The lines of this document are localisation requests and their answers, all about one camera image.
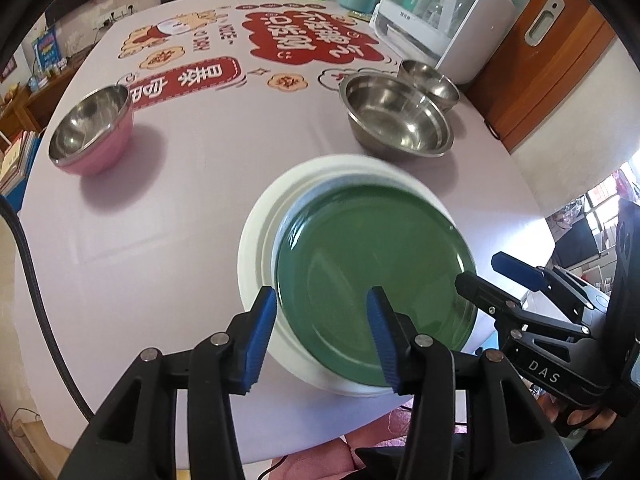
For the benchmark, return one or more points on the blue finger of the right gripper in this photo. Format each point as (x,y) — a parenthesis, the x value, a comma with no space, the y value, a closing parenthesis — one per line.
(520,272)
(486,296)

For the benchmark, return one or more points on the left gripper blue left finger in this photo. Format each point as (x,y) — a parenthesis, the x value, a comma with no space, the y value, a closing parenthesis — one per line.
(250,334)

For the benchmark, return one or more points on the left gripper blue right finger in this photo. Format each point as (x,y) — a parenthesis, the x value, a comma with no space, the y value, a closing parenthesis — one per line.
(391,340)

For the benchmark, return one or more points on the white foam plate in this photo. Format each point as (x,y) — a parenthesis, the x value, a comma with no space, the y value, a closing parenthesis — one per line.
(264,231)

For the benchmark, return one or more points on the green plate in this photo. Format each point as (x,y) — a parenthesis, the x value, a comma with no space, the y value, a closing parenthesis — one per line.
(349,240)

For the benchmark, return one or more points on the small steel bowl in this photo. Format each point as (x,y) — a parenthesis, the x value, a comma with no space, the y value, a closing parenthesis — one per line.
(429,81)

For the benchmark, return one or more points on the large steel bowl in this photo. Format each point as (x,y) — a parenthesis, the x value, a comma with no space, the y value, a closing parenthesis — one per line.
(393,120)

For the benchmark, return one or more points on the pink steel bowl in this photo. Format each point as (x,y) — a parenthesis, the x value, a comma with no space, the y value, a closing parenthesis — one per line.
(94,134)

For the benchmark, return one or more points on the right hand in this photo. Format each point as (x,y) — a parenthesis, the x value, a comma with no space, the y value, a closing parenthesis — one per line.
(594,418)

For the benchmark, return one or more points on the white sterilizer cabinet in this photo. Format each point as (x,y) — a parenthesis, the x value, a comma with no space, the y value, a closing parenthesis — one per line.
(455,37)

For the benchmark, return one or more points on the stack of books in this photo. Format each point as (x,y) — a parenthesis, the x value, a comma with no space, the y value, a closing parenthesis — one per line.
(16,159)

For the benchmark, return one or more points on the wooden tv cabinet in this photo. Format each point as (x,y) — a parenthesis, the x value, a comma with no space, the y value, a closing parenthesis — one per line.
(33,111)

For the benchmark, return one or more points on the blue poster board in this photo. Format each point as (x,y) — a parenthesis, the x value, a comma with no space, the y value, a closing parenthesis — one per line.
(46,49)

